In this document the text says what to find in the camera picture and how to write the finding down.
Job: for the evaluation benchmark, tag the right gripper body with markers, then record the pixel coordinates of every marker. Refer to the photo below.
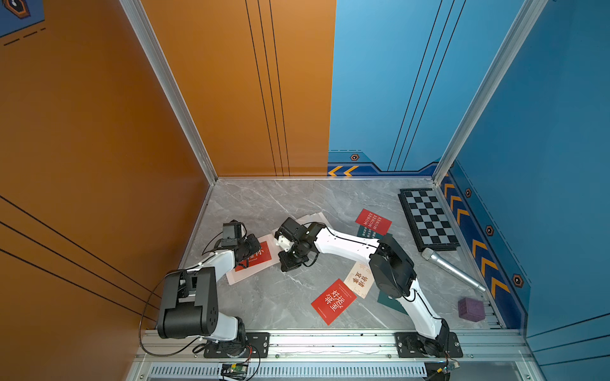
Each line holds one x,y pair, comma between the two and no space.
296,250

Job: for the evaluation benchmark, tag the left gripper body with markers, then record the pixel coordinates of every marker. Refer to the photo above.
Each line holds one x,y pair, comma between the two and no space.
249,246

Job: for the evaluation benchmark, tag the red card white characters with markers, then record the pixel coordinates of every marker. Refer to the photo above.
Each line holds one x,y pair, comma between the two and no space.
261,257

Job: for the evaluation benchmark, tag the pink photo album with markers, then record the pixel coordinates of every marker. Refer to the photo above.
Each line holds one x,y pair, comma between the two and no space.
226,262

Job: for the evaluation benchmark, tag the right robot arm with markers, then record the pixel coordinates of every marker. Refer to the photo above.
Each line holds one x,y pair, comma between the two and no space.
392,269

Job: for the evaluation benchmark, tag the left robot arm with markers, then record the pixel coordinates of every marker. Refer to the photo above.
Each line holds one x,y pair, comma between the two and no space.
190,303

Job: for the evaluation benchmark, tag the green card upper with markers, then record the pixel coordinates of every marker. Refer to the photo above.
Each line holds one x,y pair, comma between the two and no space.
366,232

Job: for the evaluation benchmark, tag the green card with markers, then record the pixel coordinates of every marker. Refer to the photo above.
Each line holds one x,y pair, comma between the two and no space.
391,303
366,232

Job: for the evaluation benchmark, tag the cream card red characters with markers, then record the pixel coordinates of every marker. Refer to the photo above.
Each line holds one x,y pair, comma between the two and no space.
360,279

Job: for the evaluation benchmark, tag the red money card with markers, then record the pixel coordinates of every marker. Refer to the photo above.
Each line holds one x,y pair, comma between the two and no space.
374,222

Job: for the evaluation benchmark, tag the green card lower right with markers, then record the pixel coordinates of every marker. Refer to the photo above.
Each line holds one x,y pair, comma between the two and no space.
391,303

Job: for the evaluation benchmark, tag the left green circuit board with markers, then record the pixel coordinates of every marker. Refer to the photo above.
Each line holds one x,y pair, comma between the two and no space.
235,372

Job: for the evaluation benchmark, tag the green circuit board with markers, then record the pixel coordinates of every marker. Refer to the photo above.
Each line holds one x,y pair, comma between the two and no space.
445,370
235,372

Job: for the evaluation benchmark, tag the silver microphone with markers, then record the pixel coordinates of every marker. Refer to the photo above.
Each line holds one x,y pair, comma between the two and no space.
432,256

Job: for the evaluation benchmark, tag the black white chessboard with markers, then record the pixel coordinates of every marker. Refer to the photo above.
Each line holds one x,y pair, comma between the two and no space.
427,220

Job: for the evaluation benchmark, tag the purple cube box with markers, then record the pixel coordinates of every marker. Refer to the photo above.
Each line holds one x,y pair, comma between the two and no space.
471,309

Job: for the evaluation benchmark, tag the right green circuit board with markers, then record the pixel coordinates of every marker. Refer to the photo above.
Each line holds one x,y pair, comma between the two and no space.
445,370

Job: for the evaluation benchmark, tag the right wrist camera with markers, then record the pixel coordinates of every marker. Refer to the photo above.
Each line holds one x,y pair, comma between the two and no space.
289,233

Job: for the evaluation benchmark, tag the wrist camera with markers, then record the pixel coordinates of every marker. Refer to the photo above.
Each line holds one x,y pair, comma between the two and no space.
289,233
232,233

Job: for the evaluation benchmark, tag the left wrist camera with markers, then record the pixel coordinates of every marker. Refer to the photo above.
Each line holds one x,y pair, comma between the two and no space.
232,233

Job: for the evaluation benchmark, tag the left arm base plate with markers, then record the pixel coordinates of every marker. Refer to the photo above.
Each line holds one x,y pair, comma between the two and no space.
255,344

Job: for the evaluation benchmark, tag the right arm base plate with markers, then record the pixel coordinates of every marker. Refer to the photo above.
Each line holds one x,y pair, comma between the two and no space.
412,345

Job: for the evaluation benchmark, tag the aluminium front rail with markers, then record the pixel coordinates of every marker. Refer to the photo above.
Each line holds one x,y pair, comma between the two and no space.
378,345

